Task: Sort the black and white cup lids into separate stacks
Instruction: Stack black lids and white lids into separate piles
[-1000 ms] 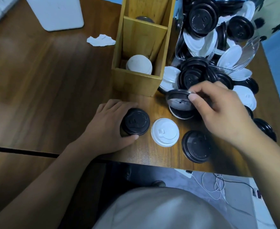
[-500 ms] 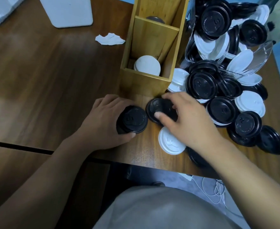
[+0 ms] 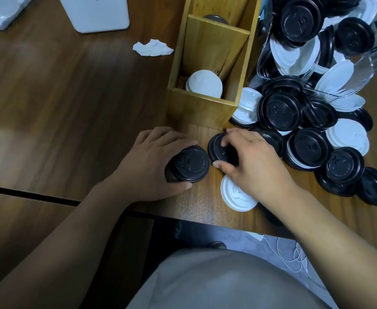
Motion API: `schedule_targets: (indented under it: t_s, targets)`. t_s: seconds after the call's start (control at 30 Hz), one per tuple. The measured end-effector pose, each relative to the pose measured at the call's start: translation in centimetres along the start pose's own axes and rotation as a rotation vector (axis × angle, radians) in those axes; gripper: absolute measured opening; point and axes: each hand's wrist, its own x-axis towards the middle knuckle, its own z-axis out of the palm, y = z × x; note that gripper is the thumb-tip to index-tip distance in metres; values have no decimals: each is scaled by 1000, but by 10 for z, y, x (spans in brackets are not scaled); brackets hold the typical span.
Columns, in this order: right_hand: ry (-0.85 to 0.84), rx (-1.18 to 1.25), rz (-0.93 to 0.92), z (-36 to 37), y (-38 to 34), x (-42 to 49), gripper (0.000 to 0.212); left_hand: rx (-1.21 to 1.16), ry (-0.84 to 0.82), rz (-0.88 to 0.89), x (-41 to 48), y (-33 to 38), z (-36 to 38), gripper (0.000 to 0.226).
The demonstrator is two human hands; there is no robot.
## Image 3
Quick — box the person's left hand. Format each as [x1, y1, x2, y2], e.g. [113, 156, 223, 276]
[111, 126, 199, 203]

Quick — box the person's right hand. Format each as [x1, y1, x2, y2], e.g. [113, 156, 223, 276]
[212, 127, 302, 209]

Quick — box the white domed cup lid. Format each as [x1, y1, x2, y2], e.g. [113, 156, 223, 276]
[220, 174, 259, 212]

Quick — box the black domed cup lid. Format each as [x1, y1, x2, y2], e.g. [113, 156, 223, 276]
[207, 133, 240, 168]

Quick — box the pile of black and white cup lids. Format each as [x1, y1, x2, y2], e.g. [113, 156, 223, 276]
[228, 0, 377, 209]

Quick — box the wooden three-compartment organizer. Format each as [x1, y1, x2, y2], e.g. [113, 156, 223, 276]
[166, 0, 263, 130]

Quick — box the person's right forearm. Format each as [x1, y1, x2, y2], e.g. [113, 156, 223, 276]
[262, 186, 377, 309]

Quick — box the person's left forearm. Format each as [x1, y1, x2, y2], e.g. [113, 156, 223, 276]
[0, 176, 137, 309]

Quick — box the white foam box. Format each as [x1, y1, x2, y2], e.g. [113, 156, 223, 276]
[58, 0, 130, 34]

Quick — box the grey shirt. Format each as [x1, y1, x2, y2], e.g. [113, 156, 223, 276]
[125, 247, 332, 309]

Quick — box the crumpled white tissue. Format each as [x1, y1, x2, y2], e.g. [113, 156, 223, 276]
[132, 39, 174, 57]

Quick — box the clear plastic container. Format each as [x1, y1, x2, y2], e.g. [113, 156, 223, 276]
[256, 0, 377, 102]

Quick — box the white cable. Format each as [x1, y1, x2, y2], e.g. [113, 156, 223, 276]
[262, 234, 327, 287]

